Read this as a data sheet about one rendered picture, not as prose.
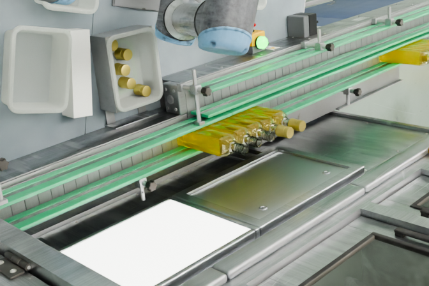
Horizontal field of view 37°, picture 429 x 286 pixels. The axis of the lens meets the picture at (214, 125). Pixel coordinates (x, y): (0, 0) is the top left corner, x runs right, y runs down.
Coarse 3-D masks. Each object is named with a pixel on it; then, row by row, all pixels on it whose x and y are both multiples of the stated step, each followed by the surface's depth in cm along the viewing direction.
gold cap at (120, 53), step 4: (120, 48) 190; (116, 52) 189; (120, 52) 188; (124, 52) 187; (128, 52) 188; (116, 56) 190; (120, 56) 188; (124, 56) 187; (128, 56) 188; (128, 60) 189
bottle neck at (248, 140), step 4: (248, 136) 187; (252, 136) 186; (244, 140) 187; (248, 140) 186; (252, 140) 185; (256, 140) 184; (260, 140) 185; (248, 144) 186; (252, 144) 185; (256, 144) 184; (260, 144) 185
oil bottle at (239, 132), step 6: (210, 126) 194; (216, 126) 193; (222, 126) 193; (228, 126) 192; (234, 126) 192; (240, 126) 191; (228, 132) 189; (234, 132) 187; (240, 132) 187; (246, 132) 188; (240, 138) 187
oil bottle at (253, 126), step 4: (232, 116) 201; (224, 120) 198; (228, 120) 198; (232, 120) 197; (236, 120) 197; (240, 120) 197; (244, 120) 196; (248, 120) 196; (236, 124) 194; (240, 124) 193; (244, 124) 192; (248, 124) 192; (252, 124) 192; (256, 124) 192; (260, 124) 193; (248, 128) 191; (252, 128) 191; (256, 128) 191; (260, 128) 192; (252, 132) 190; (256, 132) 191; (256, 136) 191
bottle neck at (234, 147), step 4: (232, 144) 183; (236, 144) 182; (240, 144) 182; (244, 144) 182; (232, 148) 183; (236, 148) 182; (240, 148) 181; (244, 148) 183; (248, 148) 182; (236, 152) 182; (240, 152) 181; (244, 152) 182
